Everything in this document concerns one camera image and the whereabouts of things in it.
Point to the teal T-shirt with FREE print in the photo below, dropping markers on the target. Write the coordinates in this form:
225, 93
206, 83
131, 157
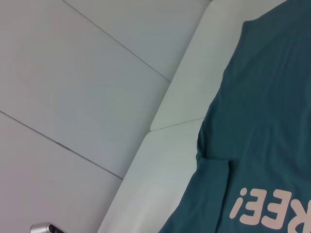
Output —
255, 109

